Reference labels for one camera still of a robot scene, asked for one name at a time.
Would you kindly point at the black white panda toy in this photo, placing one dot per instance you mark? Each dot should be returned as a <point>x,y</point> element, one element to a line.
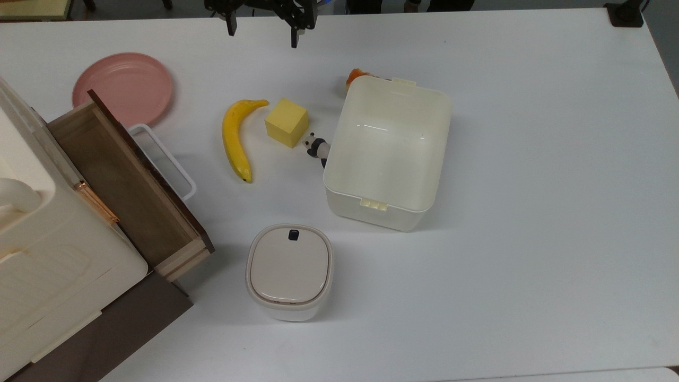
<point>317,147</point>

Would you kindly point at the black table clamp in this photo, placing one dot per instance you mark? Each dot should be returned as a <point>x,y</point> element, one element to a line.
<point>626,13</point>

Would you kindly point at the orange glazed bread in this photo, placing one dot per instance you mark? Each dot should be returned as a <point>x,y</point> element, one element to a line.
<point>356,76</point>

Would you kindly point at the yellow foam cube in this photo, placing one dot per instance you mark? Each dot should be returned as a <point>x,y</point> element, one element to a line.
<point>286,122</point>

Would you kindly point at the cream plastic appliance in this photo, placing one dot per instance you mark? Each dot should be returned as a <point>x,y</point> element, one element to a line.
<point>42,249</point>

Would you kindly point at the white rectangular plastic frame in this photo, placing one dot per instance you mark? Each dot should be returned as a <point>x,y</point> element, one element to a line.
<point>168,159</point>

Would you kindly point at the pink round plate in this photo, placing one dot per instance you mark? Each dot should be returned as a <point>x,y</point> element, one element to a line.
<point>123,87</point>

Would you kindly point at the dark brown cabinet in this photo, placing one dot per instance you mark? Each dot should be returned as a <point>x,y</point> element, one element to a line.
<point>111,329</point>

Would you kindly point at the white lidded trash bin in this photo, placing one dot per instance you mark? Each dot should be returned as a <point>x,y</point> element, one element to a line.
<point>289,271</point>

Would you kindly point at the open wooden drawer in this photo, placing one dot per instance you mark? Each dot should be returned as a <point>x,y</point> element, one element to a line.
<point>130,185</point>

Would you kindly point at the cream plastic box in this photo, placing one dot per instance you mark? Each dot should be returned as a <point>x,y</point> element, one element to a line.
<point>387,154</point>

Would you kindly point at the yellow side table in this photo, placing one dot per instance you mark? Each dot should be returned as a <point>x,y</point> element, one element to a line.
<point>33,8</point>

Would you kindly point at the yellow banana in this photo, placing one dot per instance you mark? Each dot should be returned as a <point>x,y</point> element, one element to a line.
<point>233,140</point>

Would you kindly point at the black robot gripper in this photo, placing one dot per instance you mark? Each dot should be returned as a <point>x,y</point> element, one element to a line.
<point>276,8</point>

